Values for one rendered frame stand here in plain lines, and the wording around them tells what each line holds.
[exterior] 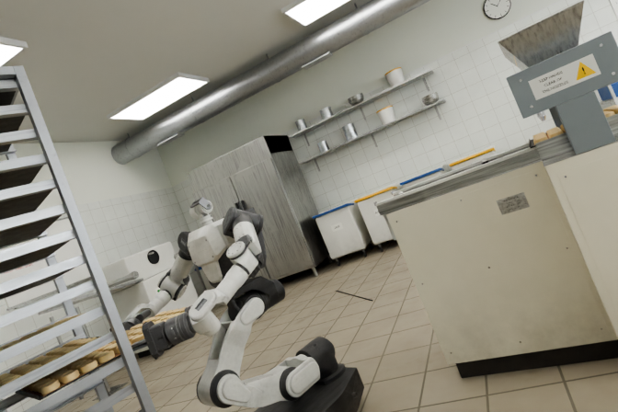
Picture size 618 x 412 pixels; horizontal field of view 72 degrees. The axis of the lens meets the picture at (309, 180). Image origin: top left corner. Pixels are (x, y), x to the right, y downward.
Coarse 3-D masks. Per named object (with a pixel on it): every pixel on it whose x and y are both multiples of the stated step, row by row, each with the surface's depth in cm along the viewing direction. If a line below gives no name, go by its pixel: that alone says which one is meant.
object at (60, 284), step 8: (48, 264) 171; (56, 280) 171; (56, 288) 172; (64, 288) 172; (64, 304) 170; (72, 304) 172; (72, 312) 171; (80, 328) 171; (96, 392) 170; (104, 392) 170; (112, 408) 170
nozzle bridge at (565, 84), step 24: (576, 48) 142; (600, 48) 139; (528, 72) 149; (552, 72) 146; (576, 72) 143; (600, 72) 140; (528, 96) 150; (552, 96) 147; (576, 96) 144; (576, 120) 145; (600, 120) 142; (576, 144) 146; (600, 144) 143
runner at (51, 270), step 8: (80, 256) 141; (56, 264) 135; (64, 264) 137; (72, 264) 138; (80, 264) 140; (32, 272) 131; (40, 272) 132; (48, 272) 133; (56, 272) 135; (8, 280) 126; (16, 280) 127; (24, 280) 129; (32, 280) 130; (0, 288) 124; (8, 288) 126; (16, 288) 127
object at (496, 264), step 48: (480, 192) 180; (528, 192) 172; (432, 240) 193; (480, 240) 183; (528, 240) 175; (432, 288) 196; (480, 288) 186; (528, 288) 178; (576, 288) 170; (480, 336) 190; (528, 336) 180; (576, 336) 172
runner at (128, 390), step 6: (120, 390) 137; (126, 390) 138; (132, 390) 139; (114, 396) 135; (120, 396) 136; (126, 396) 137; (102, 402) 133; (108, 402) 134; (114, 402) 135; (90, 408) 130; (96, 408) 131; (102, 408) 132
